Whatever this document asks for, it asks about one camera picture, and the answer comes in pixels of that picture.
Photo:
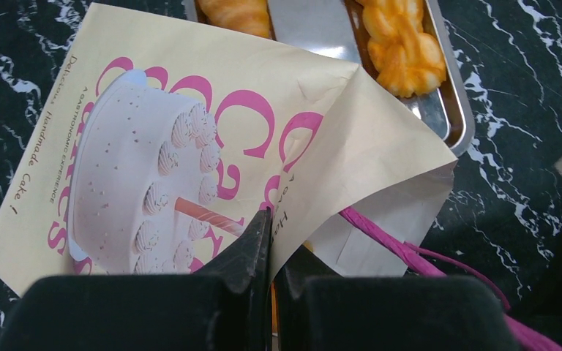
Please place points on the orange fake croissant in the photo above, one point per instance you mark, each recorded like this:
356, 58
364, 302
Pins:
245, 16

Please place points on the pink paper bag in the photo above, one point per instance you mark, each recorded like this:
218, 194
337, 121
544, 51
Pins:
162, 138

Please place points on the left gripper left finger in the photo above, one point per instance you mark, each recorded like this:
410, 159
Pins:
222, 306

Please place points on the long fake twisted bread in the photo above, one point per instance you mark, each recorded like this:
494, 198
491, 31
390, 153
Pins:
409, 60

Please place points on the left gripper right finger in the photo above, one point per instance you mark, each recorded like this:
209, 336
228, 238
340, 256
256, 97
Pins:
320, 310

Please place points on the silver metal tray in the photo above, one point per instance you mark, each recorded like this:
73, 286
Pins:
335, 29

